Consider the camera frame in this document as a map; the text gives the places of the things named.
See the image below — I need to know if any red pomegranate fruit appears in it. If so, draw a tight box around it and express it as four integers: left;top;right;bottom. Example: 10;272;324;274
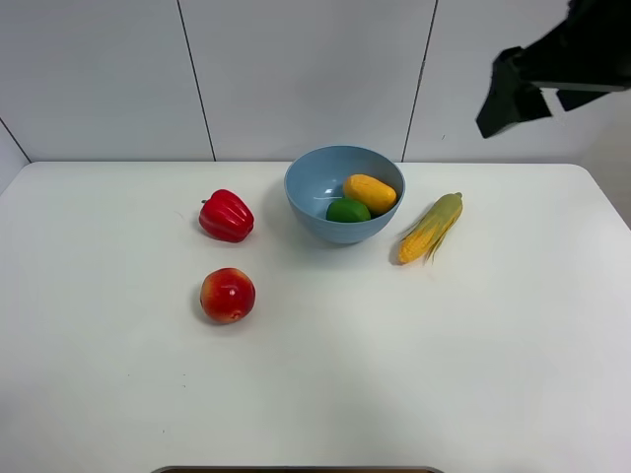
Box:
200;268;255;324

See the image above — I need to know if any green lime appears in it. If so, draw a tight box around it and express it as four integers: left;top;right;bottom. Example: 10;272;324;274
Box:
325;198;372;223

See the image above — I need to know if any yellow corn cob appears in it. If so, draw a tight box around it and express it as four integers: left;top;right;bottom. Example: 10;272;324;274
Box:
397;192;463;265

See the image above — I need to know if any yellow mango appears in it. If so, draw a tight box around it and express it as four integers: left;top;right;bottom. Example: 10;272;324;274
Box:
343;174;398;216

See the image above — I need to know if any blue plastic bowl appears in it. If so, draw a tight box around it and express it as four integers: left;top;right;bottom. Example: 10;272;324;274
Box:
284;146;405;244

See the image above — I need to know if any red bell pepper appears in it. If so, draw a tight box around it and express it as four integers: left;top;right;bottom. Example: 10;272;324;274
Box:
198;189;254;243

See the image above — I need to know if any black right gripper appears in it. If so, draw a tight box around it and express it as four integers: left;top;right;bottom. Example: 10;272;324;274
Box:
476;0;630;139

